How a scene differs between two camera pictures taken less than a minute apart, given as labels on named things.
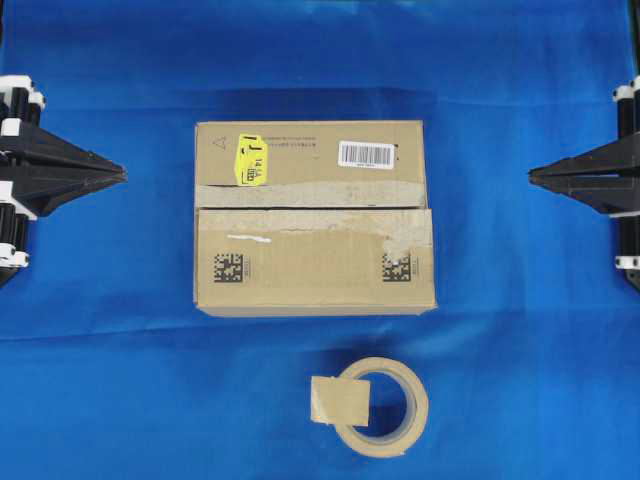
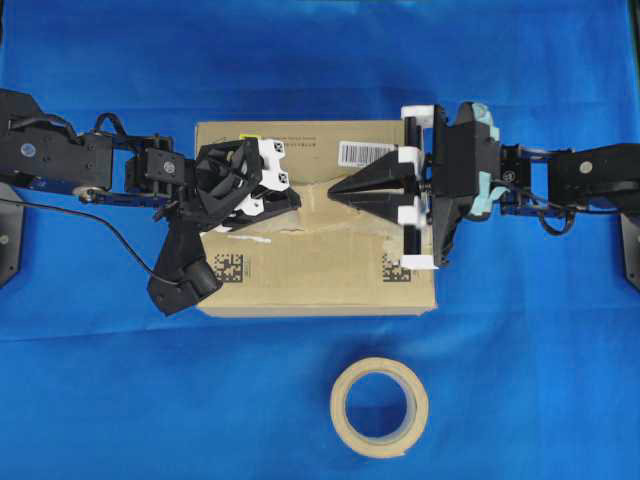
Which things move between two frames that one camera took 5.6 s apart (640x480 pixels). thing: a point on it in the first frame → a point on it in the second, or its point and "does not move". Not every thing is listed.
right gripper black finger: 609,189 → 381,200
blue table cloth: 531,360 does not move
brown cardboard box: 312,218 does not move
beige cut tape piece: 334,401 → 318,213
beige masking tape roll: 417,413 does not move
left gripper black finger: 43,193 → 275,201
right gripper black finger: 619,158 → 384,172
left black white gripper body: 20,106 → 228,182
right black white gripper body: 625,174 → 459,182
